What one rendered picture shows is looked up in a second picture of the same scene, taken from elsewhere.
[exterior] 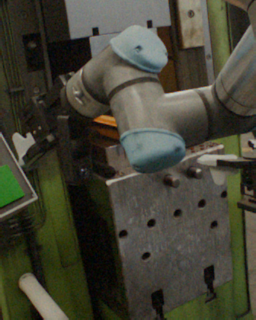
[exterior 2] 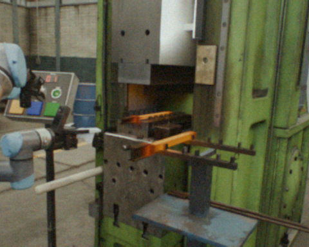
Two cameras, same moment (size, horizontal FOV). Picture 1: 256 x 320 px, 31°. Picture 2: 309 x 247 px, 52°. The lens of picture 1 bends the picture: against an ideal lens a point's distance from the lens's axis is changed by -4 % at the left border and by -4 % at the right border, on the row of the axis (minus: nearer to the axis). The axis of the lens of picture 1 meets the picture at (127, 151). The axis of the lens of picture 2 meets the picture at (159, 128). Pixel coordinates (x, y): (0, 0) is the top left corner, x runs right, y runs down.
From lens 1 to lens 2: 160 cm
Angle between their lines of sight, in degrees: 62
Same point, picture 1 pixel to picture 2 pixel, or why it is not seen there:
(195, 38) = (205, 78)
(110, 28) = (127, 60)
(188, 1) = (204, 51)
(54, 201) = not seen: hidden behind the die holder
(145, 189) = (118, 145)
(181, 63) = (196, 93)
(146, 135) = not seen: outside the picture
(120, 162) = (122, 129)
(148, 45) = not seen: outside the picture
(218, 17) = (235, 66)
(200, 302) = (138, 233)
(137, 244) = (111, 171)
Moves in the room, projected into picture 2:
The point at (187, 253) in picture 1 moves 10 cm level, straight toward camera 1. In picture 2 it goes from (134, 196) to (114, 198)
